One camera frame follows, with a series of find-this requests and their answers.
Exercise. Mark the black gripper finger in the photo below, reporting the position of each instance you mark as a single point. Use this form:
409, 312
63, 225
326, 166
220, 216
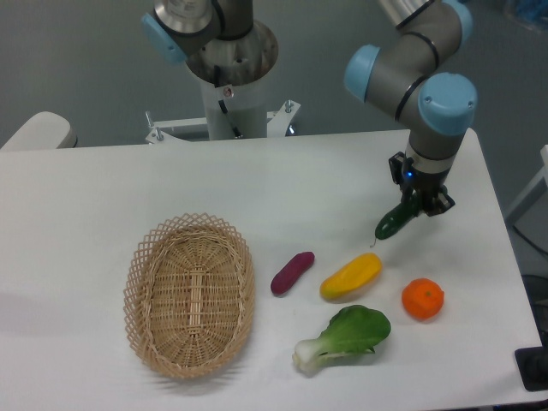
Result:
436, 202
402, 174

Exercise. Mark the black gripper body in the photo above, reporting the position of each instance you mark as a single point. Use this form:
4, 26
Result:
426, 178

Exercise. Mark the green cucumber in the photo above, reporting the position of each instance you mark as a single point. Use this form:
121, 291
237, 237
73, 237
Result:
397, 218

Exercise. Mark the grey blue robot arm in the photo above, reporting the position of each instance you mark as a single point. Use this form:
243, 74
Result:
230, 53

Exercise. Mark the white furniture at right edge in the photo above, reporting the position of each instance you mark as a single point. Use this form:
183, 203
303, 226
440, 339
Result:
526, 198

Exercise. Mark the orange tangerine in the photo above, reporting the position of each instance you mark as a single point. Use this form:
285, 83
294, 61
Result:
422, 299

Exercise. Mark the yellow mango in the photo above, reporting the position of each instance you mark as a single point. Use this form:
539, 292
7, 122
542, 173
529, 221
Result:
355, 275

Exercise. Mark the green bok choy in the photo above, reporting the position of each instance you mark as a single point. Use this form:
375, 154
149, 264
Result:
353, 332

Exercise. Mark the purple sweet potato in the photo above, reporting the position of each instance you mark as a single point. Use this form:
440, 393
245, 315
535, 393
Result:
286, 278

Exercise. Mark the black device at table edge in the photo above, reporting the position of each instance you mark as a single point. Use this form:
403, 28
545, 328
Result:
532, 365

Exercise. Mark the blue object top right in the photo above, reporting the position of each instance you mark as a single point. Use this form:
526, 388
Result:
531, 14

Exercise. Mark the woven wicker basket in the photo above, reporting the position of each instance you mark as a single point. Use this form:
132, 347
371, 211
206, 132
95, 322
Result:
189, 296

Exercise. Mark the white chair armrest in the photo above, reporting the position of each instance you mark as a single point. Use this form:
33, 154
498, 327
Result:
43, 131

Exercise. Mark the white pedestal base frame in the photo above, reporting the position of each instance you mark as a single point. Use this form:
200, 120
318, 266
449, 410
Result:
279, 124

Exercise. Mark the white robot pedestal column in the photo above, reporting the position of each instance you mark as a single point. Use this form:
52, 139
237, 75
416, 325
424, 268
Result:
234, 112

